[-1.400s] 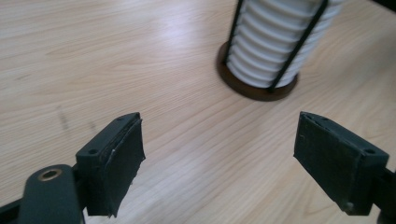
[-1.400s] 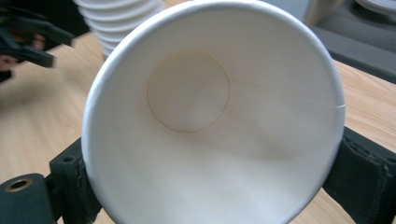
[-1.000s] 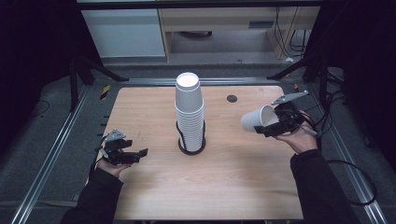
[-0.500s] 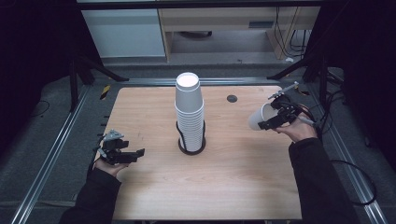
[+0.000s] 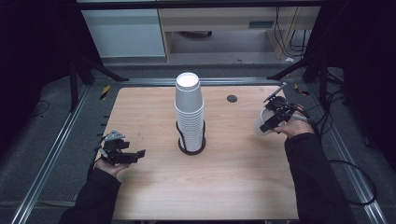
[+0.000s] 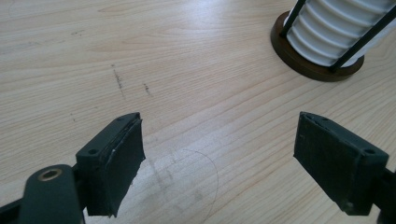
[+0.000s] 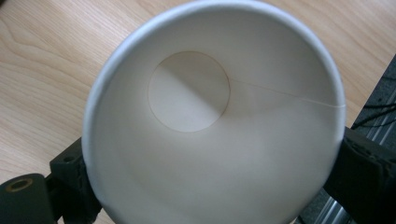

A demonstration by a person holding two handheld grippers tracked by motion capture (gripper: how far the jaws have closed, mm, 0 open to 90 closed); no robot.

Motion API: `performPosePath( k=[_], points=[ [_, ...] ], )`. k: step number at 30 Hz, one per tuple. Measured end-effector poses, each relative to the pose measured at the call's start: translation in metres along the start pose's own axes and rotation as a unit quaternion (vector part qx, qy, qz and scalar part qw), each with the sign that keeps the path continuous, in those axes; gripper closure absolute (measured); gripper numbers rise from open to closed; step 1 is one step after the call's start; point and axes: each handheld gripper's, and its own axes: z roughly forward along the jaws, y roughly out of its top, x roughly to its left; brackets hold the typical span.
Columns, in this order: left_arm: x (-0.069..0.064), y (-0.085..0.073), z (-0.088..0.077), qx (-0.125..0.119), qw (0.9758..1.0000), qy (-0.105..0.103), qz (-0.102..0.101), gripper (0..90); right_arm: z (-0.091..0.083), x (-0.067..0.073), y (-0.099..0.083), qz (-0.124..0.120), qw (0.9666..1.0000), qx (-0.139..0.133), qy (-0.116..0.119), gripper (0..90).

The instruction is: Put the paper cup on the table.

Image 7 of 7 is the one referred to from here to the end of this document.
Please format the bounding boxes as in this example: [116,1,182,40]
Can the bundle of black floor cables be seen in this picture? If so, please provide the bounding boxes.
[350,74,396,131]

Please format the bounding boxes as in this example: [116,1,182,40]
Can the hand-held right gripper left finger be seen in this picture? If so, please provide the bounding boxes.
[49,137,104,224]

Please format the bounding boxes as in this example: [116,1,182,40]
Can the single white paper cup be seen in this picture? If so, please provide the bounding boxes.
[81,0,347,224]

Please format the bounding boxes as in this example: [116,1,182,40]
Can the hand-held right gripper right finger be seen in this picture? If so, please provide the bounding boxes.
[323,126,396,224]

